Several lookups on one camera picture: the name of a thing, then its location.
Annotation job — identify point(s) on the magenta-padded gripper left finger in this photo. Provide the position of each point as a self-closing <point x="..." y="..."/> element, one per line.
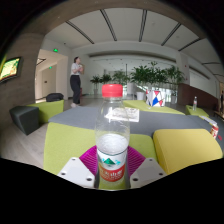
<point x="76" y="171"/>

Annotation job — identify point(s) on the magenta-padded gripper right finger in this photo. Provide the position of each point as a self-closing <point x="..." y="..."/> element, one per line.
<point x="146" y="171"/>

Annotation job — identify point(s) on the red-capped clear water bottle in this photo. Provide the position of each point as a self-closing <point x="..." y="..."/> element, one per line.
<point x="112" y="146"/>

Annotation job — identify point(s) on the small clear water bottle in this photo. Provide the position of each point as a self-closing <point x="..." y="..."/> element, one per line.
<point x="195" y="104"/>

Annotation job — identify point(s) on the white printed magazine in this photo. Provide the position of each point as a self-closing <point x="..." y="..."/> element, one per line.
<point x="134" y="115"/>

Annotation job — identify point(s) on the lime green ottoman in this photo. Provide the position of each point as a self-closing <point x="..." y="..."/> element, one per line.
<point x="50" y="111"/>

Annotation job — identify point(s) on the red blue white geometric box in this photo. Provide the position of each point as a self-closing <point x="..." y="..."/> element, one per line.
<point x="155" y="98"/>

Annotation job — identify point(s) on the black bag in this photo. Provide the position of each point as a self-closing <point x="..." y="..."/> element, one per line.
<point x="54" y="97"/>

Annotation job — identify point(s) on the white booklet with yellow corner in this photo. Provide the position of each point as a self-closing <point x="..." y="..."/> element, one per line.
<point x="209" y="120"/>

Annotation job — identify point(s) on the person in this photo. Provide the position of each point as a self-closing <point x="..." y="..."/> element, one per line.
<point x="75" y="86"/>

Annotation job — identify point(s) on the group of potted green plants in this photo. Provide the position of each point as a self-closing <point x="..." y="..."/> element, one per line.
<point x="146" y="75"/>

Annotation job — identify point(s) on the green exit sign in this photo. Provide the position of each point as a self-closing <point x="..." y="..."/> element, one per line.
<point x="55" y="50"/>

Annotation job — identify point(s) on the wall-mounted display screen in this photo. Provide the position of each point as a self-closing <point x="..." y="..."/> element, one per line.
<point x="10" y="69"/>

